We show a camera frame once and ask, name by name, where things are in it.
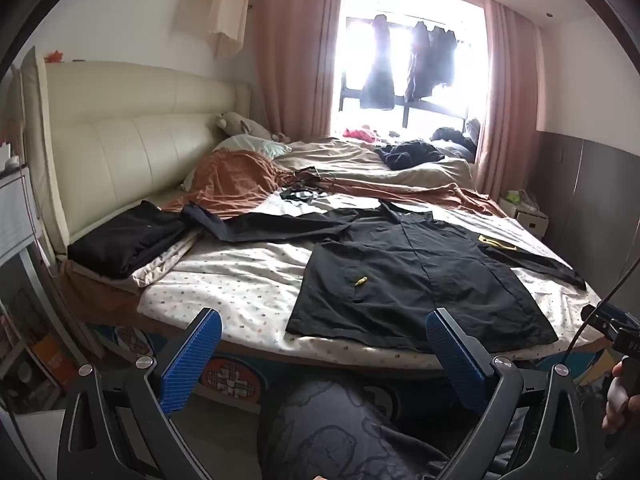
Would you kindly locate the large black shirt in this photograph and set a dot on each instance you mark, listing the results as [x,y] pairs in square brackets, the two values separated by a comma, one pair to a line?
[400,270]

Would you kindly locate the red cloth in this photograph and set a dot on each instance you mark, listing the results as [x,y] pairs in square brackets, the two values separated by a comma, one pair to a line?
[361,134]

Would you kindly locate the cream covered air conditioner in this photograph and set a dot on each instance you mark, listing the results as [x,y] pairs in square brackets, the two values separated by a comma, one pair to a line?
[225,5]

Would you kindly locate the white nightstand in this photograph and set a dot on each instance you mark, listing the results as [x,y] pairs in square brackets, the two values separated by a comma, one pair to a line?
[531,220]

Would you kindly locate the white dotted bed sheet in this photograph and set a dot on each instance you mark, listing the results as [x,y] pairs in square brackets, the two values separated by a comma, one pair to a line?
[240,280]

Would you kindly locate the dark hanging garment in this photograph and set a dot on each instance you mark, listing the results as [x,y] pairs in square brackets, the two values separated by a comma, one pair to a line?
[444,55]
[419,70]
[377,75]

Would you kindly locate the person's patterned trouser leg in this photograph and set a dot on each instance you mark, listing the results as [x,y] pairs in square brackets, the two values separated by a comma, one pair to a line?
[340,435]

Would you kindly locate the brown blanket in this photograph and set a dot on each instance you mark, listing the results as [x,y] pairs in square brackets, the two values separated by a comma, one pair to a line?
[230,180]

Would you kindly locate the patterned bed base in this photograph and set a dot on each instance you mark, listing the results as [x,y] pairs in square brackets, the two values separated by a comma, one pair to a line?
[230,380]

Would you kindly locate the grey plush toy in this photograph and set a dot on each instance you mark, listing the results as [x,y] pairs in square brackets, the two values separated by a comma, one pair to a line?
[245,125]

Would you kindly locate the bedside shelf unit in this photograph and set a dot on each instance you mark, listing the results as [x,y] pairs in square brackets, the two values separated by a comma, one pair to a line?
[20,220]

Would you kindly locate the cream folded cloth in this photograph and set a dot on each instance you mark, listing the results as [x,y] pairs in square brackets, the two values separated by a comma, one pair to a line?
[165,262]

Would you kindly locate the black clothes heap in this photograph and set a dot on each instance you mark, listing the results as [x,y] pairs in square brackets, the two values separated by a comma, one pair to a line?
[405,155]

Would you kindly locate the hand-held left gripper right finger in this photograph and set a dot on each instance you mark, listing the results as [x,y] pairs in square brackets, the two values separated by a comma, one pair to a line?
[452,355]

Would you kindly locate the pink curtain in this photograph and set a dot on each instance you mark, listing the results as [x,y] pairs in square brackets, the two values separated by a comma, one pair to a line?
[502,100]
[295,50]

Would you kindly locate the person's right hand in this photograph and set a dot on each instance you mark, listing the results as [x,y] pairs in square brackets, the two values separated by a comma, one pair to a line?
[611,420]

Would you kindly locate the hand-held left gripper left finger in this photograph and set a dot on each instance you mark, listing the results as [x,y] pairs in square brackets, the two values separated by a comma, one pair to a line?
[192,355]

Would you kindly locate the cream padded headboard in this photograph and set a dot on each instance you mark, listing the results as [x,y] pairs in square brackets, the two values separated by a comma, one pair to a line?
[125,125]

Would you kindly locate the orange ornament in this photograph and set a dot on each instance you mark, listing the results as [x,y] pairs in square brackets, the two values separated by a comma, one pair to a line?
[55,56]

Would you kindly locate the folded black clothes pile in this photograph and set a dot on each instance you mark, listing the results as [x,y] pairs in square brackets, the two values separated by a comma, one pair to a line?
[130,240]

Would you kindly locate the pale pillow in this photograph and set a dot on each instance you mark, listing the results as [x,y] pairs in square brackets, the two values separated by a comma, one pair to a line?
[255,145]

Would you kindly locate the dark grey cushion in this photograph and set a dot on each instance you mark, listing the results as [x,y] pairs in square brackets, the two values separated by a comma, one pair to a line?
[457,140]

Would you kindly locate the beige duvet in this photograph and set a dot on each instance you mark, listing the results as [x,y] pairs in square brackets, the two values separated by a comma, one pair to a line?
[340,155]

